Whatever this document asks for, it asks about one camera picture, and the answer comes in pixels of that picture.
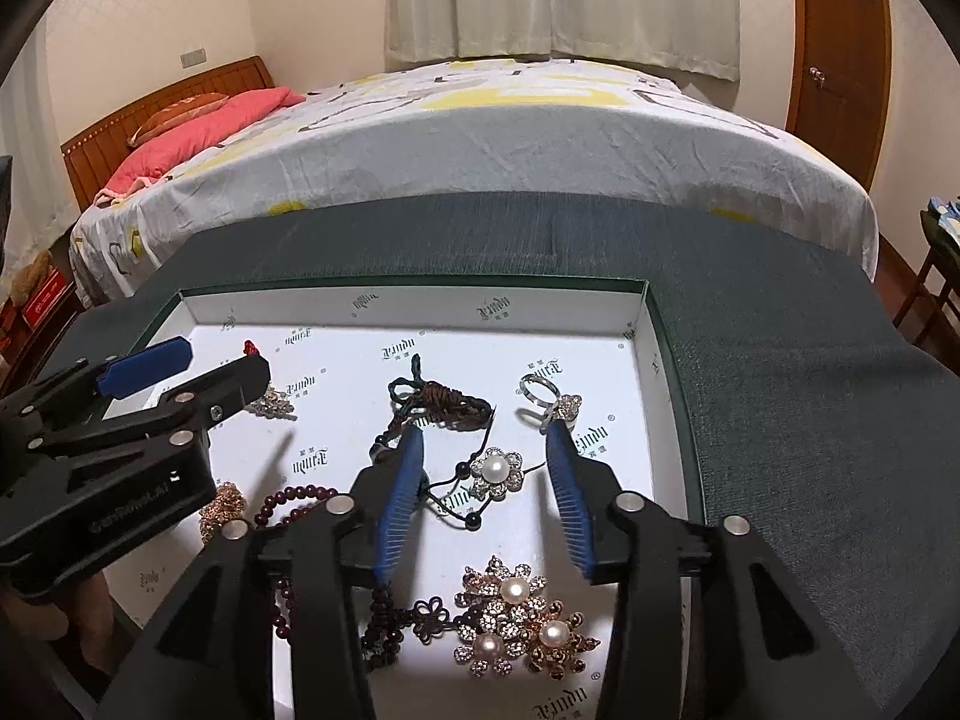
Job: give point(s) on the silver rhinestone brooch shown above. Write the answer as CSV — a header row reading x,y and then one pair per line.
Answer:
x,y
274,403

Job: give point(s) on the green shallow box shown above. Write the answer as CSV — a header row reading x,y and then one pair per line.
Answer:
x,y
337,360

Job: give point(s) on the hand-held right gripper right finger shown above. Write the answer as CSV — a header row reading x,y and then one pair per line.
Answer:
x,y
570,502

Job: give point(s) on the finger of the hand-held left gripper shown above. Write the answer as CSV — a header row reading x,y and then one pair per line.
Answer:
x,y
225,390
146,371

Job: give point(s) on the dark textured table cover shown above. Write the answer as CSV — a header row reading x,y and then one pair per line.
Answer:
x,y
787,390

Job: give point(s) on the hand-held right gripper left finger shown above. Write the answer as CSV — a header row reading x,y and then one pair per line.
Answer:
x,y
401,495

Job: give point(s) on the metal door knob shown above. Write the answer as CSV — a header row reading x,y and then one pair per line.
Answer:
x,y
817,76

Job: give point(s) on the wooden nightstand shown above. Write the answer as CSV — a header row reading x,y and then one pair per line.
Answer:
x,y
30,349

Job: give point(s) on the white window curtain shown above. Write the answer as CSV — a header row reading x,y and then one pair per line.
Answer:
x,y
562,0

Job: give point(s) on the gold pearl flower brooch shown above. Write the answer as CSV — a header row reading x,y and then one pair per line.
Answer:
x,y
487,646
553,634
514,591

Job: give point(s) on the wall outlet by headboard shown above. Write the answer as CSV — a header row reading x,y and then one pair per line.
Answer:
x,y
193,58

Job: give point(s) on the small red knot charm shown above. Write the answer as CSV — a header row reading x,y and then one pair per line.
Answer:
x,y
251,349

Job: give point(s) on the bed with patterned sheet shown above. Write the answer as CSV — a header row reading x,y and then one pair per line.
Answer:
x,y
525,150

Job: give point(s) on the white side curtain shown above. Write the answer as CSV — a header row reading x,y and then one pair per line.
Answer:
x,y
30,187

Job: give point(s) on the wooden door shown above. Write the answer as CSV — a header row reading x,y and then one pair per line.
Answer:
x,y
840,52

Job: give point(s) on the red box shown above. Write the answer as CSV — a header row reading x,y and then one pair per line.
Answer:
x,y
46,301

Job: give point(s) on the wooden headboard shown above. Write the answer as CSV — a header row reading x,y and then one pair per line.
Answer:
x,y
97,150

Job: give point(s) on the gold rhinestone brooch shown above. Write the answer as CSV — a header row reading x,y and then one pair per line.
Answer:
x,y
221,506

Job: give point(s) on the pink pillow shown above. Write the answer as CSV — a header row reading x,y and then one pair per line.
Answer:
x,y
187,142

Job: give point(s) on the person's left hand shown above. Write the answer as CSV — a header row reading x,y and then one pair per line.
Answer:
x,y
82,615

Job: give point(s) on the blue cloth pile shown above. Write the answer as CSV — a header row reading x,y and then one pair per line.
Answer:
x,y
946,214

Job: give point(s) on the wooden chair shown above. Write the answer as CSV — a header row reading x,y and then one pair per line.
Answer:
x,y
926,277

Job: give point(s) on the orange pillow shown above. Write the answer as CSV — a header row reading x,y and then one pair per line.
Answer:
x,y
176,116

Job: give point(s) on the brown stuffed toy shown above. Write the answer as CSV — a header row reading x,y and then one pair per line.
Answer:
x,y
30,274

